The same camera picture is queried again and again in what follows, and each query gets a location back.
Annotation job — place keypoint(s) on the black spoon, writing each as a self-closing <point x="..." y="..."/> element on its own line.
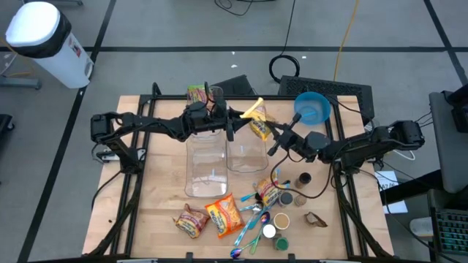
<point x="286" y="182"/>

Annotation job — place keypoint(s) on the spice jar green lid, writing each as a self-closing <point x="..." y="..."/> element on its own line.
<point x="281" y="243"/>

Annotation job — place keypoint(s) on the white computer mouse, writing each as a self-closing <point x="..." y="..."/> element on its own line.
<point x="420" y="226"/>

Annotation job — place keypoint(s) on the green-edged ramen pack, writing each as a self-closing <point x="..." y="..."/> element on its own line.
<point x="197" y="94"/>

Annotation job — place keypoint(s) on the brown roast beef ramen pack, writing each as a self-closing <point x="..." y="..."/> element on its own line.
<point x="192" y="223"/>

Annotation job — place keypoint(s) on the small glass spice jar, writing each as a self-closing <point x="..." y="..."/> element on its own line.
<point x="300" y="201"/>

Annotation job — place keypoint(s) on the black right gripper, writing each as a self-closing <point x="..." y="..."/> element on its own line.
<point x="290" y="140"/>

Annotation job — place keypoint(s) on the short clear plastic bin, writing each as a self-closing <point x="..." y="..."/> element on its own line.
<point x="246" y="157"/>

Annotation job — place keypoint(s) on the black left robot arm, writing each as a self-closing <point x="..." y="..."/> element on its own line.
<point x="153" y="124"/>

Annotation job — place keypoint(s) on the brown spice jar black lid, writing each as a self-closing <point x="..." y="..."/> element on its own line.
<point x="303" y="179"/>

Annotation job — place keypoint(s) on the spice jar white lid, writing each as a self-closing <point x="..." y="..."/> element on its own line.
<point x="269" y="231"/>

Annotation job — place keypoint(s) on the yellow ramen pack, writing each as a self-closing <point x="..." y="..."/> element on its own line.
<point x="257" y="124"/>

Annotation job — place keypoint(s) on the small blue spoon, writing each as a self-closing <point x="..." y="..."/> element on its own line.
<point x="309" y="114"/>

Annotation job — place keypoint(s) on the black desk device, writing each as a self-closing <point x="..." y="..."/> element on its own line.
<point x="460" y="113"/>

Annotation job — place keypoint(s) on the white paper sheet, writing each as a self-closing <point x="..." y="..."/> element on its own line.
<point x="396" y="206"/>

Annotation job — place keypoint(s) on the brown food packet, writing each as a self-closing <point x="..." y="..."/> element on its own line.
<point x="311" y="219"/>

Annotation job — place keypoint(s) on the white trash can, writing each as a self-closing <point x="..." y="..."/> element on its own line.
<point x="47" y="44"/>

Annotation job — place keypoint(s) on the backlit computer keyboard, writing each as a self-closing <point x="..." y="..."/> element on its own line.
<point x="453" y="230"/>

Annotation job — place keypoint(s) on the yellow-orange ramen pack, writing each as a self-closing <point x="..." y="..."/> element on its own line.
<point x="268" y="191"/>

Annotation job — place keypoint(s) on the blue plastic bowl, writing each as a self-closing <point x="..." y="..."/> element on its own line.
<point x="318" y="104"/>

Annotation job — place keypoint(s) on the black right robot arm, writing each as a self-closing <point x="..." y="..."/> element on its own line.
<point x="365" y="144"/>

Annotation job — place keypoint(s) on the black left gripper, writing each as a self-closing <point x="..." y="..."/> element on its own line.
<point x="219" y="122"/>

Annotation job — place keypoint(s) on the black mesh computer case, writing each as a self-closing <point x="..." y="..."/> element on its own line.
<point x="329" y="87"/>

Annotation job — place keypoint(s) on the grey stand base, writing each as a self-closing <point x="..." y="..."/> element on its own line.
<point x="22" y="83"/>

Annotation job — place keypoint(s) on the black table clamp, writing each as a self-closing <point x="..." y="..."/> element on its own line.
<point x="291" y="257"/>
<point x="189" y="256"/>

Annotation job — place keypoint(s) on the silver metal spoon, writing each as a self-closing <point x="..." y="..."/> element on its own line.
<point x="252" y="208"/>

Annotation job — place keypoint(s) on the spice jar purple label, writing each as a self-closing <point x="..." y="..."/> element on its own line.
<point x="285" y="199"/>

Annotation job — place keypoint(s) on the silver aluminium bar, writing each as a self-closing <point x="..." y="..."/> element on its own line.
<point x="340" y="261"/>
<point x="137" y="261"/>

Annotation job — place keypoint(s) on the black chair part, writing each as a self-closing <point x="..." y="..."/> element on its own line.
<point x="5" y="122"/>

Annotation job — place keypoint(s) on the black box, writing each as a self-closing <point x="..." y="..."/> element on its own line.
<point x="234" y="85"/>

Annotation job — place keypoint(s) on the spice jar tan top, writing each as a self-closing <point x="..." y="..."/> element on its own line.
<point x="281" y="221"/>

